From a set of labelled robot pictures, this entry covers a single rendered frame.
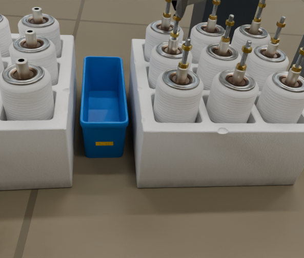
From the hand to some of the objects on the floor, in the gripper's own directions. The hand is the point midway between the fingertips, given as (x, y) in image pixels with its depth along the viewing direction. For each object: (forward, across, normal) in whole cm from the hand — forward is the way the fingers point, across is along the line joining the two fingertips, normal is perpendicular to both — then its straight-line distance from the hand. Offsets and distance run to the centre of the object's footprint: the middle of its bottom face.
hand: (175, 7), depth 68 cm
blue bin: (+35, +6, +14) cm, 38 cm away
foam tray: (+35, -1, -12) cm, 37 cm away
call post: (+35, +3, -42) cm, 55 cm away
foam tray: (+35, +4, +42) cm, 54 cm away
